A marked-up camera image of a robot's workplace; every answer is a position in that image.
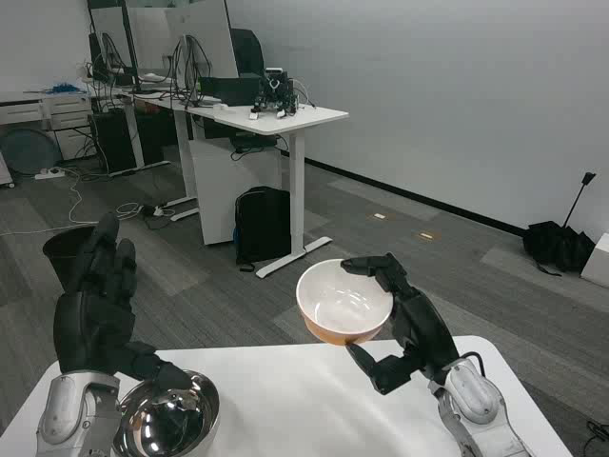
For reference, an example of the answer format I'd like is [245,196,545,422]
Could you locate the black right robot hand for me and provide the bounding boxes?
[340,252,462,396]

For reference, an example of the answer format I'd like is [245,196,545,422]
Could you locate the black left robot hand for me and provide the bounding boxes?
[52,211,193,393]

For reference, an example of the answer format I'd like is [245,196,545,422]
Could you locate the orange and white plastic bowl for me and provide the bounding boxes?
[295,258,395,346]

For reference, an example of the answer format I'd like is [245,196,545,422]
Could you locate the shiny steel bowl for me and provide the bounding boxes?
[110,369,221,457]

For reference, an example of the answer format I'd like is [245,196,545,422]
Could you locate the black waste bin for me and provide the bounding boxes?
[42,225,100,292]

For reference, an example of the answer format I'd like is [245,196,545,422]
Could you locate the black folded umbrella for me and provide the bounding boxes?
[521,171,598,277]

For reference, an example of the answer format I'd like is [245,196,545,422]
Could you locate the round grey-blue disc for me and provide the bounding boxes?
[0,127,64,176]

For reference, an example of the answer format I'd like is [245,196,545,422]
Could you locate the black computer tower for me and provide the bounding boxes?
[89,109,139,176]

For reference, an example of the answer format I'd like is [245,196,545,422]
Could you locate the black backpack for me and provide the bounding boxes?
[233,186,292,273]

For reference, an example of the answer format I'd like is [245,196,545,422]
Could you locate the white cardboard box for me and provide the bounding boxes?
[580,232,609,289]

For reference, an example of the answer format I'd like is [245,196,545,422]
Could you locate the white drawer cabinet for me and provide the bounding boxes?
[0,89,92,163]

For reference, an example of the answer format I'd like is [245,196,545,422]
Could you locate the white standing desk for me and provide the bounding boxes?
[169,102,350,279]

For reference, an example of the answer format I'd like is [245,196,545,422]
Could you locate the white desk with monitors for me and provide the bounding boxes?
[83,75,201,178]

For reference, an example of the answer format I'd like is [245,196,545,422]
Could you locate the black box on desk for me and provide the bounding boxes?
[198,72,262,108]

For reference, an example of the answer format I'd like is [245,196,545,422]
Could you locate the black computer monitor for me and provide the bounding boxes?
[88,31,126,82]

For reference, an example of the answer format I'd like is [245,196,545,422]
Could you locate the small black robot device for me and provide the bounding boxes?
[248,68,302,121]

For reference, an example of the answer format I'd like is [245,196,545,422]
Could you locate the black office chair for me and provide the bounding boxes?
[229,28,265,77]

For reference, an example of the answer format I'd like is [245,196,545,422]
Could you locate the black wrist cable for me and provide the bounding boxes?
[459,351,487,377]

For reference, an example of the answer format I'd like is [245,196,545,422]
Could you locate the white cable on floor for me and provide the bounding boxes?
[0,167,144,237]

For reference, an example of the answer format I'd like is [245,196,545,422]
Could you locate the black cable on floor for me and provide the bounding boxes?
[582,418,609,457]

